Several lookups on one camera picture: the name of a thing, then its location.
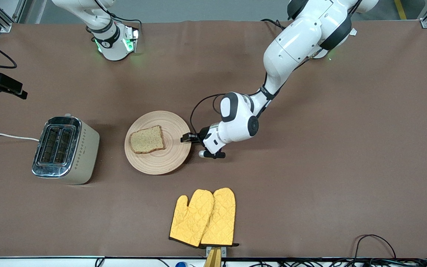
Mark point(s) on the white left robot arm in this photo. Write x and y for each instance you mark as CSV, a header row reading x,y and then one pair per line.
x,y
295,48

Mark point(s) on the round wooden plate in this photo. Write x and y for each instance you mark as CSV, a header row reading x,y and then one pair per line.
x,y
172,159

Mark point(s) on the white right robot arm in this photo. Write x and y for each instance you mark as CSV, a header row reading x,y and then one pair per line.
x,y
113,44

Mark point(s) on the grey metal bracket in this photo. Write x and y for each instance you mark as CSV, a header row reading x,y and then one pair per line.
x,y
224,251

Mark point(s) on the brown table mat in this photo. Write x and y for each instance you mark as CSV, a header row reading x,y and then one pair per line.
x,y
310,167

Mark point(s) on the brown toast slice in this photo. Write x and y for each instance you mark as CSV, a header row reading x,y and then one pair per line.
x,y
146,140

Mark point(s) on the yellow quilted oven mitt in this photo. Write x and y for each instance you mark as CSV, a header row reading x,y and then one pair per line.
x,y
221,218
191,218

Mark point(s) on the blue cap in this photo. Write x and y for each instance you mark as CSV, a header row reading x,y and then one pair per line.
x,y
181,264

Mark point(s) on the chrome two-slot toaster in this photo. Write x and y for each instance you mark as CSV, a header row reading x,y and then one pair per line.
x,y
83,159

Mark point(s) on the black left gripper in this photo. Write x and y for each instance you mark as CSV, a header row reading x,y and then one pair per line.
x,y
201,134

